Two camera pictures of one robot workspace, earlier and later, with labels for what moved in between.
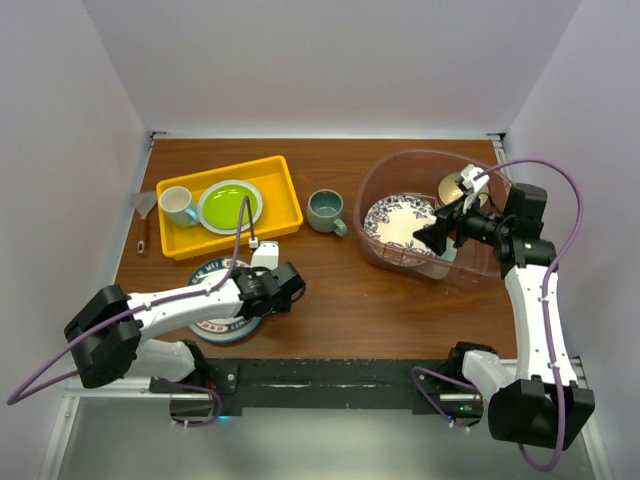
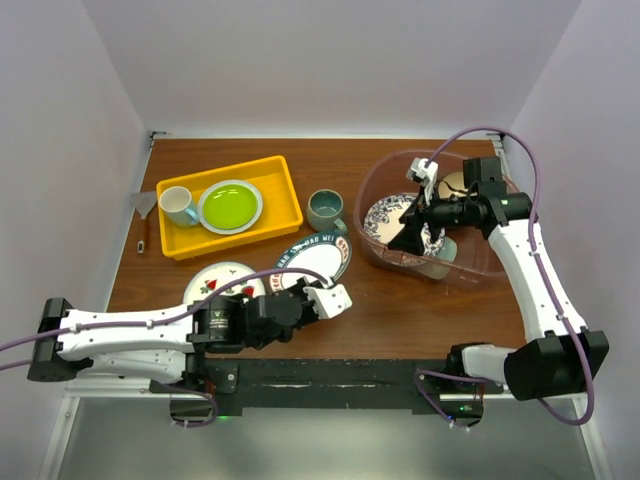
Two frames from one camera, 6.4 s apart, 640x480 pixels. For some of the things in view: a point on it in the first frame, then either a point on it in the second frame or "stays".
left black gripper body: x=283 y=305 → x=310 y=315
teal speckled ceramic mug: x=323 y=209 stays
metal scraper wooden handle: x=143 y=203 stays
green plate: x=222 y=206 stays
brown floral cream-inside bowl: x=449 y=191 stays
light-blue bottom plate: x=228 y=330 → x=330 y=254
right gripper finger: x=435 y=235 → x=409 y=237
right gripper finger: x=450 y=212 → x=414 y=216
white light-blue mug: x=174 y=202 stays
